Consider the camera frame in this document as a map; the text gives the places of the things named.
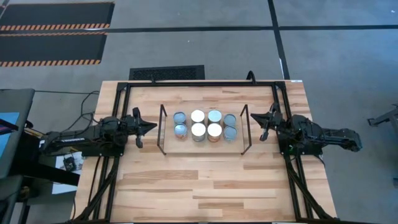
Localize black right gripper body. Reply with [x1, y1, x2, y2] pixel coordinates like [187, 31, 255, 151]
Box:
[260, 103, 284, 141]

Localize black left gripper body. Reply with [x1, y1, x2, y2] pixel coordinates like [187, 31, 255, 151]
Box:
[124, 108, 144, 149]

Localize small colourful can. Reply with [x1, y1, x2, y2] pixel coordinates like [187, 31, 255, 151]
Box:
[223, 113, 238, 127]

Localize small blue pink can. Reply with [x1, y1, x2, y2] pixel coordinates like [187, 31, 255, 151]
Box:
[173, 111, 187, 125]

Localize silver-lidded food can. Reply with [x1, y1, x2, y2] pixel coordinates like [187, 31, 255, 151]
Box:
[207, 123, 223, 143]
[174, 123, 188, 140]
[190, 109, 206, 124]
[223, 125, 238, 142]

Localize corn can orange label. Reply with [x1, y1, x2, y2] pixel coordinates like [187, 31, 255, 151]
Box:
[207, 109, 223, 124]
[191, 123, 207, 142]

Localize black floor grille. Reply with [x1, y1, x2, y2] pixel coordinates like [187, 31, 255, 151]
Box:
[129, 64, 206, 81]

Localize small black device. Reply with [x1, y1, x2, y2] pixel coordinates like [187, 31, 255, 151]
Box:
[63, 156, 77, 172]

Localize white paper sheet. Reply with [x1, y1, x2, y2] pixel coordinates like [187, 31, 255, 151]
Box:
[52, 151, 84, 195]

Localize black stand base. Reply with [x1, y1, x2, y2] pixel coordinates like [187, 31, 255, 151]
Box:
[12, 136, 81, 187]

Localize grey metal stand leg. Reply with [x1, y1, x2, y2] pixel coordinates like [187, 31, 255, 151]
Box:
[368, 104, 398, 131]

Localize black floor mat orange stripes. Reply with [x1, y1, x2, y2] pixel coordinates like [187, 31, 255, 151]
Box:
[0, 1, 116, 32]
[0, 32, 108, 68]

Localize blue screen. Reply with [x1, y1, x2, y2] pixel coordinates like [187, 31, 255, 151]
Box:
[0, 111, 20, 159]

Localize black aluminium table frame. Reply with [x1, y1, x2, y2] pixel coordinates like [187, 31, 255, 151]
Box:
[70, 79, 340, 223]

